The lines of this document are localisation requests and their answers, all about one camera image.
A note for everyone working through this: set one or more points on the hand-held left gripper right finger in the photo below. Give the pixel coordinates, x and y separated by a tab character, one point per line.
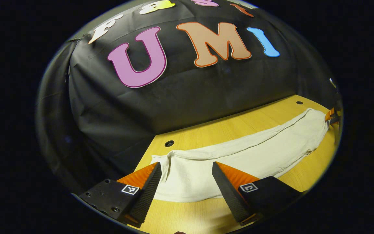
227	193

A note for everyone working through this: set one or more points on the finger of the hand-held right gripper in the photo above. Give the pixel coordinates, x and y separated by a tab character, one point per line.
330	115

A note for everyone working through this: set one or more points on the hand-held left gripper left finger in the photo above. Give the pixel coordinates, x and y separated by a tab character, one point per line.
148	195

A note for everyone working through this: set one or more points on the cream white jeans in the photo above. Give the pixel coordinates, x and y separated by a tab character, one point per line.
271	152

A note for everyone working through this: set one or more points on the black backdrop cloth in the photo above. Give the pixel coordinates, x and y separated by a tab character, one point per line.
190	91

